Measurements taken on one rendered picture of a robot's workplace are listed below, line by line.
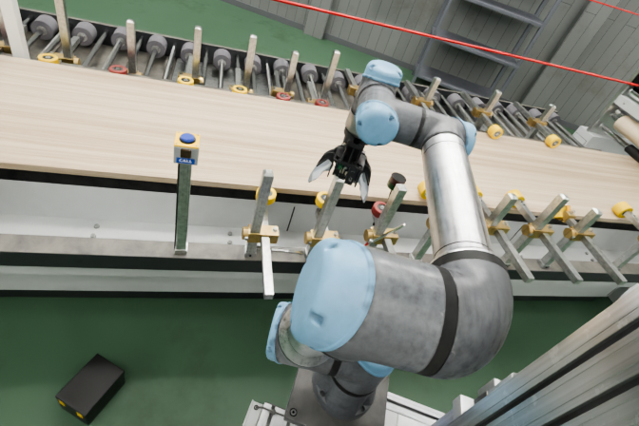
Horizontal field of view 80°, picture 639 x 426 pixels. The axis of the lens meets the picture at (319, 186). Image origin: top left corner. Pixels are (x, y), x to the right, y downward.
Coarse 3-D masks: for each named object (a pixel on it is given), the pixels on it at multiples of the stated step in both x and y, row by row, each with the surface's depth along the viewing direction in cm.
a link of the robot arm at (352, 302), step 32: (320, 256) 40; (352, 256) 38; (384, 256) 40; (320, 288) 37; (352, 288) 36; (384, 288) 37; (416, 288) 37; (448, 288) 38; (288, 320) 71; (320, 320) 36; (352, 320) 36; (384, 320) 36; (416, 320) 36; (448, 320) 37; (288, 352) 70; (320, 352) 56; (352, 352) 38; (384, 352) 37; (416, 352) 37; (448, 352) 37
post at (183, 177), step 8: (184, 168) 119; (184, 176) 121; (184, 184) 123; (184, 192) 125; (176, 200) 129; (184, 200) 127; (176, 208) 131; (184, 208) 130; (176, 216) 134; (184, 216) 132; (176, 224) 136; (184, 224) 135; (176, 232) 139; (184, 232) 138; (184, 240) 140; (176, 248) 143; (184, 248) 144
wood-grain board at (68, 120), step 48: (0, 96) 153; (48, 96) 161; (96, 96) 170; (144, 96) 180; (192, 96) 191; (240, 96) 203; (0, 144) 135; (48, 144) 141; (96, 144) 148; (144, 144) 155; (240, 144) 172; (288, 144) 182; (336, 144) 193; (480, 144) 237; (528, 144) 256; (288, 192) 160; (384, 192) 174; (528, 192) 208; (576, 192) 223; (624, 192) 240
